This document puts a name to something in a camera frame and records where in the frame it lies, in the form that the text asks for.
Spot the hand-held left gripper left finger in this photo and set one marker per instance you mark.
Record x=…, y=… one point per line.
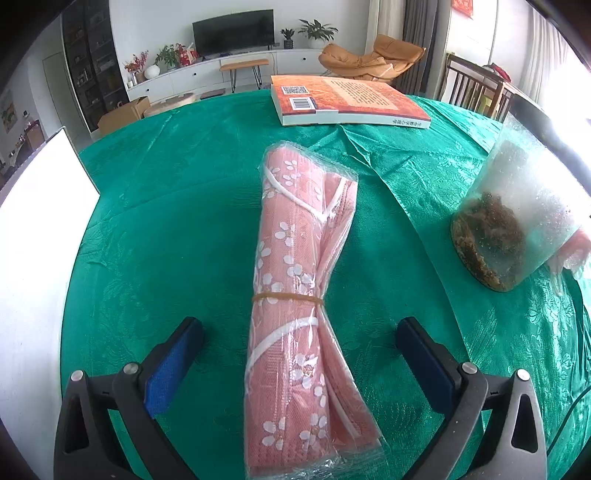
x=173, y=369

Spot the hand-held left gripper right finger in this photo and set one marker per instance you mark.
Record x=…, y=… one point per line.
x=427, y=364

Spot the pink floral cloth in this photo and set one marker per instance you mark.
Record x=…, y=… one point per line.
x=295, y=277

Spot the green tablecloth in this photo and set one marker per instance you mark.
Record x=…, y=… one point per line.
x=184, y=230

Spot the clear jar with black lid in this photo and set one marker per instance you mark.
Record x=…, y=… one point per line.
x=508, y=221

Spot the white board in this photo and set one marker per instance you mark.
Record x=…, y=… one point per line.
x=32, y=258

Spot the pink bath pouf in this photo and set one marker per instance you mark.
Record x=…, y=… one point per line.
x=579, y=249

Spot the cardboard box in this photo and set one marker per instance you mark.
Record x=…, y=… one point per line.
x=122, y=115

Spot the orange book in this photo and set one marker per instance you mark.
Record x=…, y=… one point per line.
x=351, y=94

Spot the wooden chair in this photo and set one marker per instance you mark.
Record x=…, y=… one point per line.
x=471, y=85

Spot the white television cabinet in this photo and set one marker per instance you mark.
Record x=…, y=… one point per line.
x=194, y=78

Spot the white round vase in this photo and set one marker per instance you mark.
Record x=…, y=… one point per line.
x=152, y=72

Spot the red flower arrangement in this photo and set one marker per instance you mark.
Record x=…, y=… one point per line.
x=136, y=67

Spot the orange lounge chair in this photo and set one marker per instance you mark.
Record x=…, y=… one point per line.
x=364, y=60

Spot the red gift box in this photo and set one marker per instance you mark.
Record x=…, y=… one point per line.
x=188, y=56

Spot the wooden stool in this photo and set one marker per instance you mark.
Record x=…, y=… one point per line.
x=244, y=63

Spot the leafy green potted plant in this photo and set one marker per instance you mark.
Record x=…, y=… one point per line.
x=168, y=55

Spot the dark display shelf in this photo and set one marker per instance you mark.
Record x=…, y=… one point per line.
x=92, y=55

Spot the grey curtain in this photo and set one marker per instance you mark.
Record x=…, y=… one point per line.
x=415, y=37

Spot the sheer window curtain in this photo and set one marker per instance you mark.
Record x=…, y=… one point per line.
x=545, y=50

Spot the black television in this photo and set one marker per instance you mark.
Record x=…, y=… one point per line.
x=233, y=31

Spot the white curtain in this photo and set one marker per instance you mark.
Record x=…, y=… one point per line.
x=383, y=23

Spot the small potted plant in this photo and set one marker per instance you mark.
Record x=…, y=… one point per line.
x=287, y=39

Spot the large green potted plant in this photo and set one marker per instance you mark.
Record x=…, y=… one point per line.
x=317, y=32

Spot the red wall hanging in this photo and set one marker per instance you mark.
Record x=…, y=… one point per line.
x=462, y=7

